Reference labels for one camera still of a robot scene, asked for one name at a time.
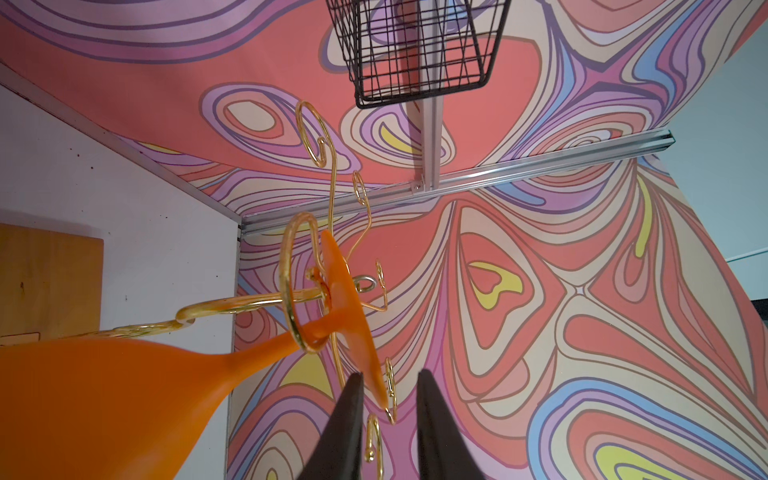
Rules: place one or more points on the gold wire rack wooden base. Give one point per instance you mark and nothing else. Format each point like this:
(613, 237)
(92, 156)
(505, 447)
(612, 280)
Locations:
(51, 289)

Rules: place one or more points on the orange wine glass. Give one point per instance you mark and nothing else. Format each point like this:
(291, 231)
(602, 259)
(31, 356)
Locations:
(118, 408)

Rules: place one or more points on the black wire basket back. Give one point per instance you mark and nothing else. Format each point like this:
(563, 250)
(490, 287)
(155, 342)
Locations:
(402, 51)

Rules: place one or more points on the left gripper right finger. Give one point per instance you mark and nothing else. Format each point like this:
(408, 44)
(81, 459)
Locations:
(442, 452)

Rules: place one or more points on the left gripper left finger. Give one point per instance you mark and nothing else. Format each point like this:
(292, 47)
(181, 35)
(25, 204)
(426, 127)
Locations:
(338, 453)

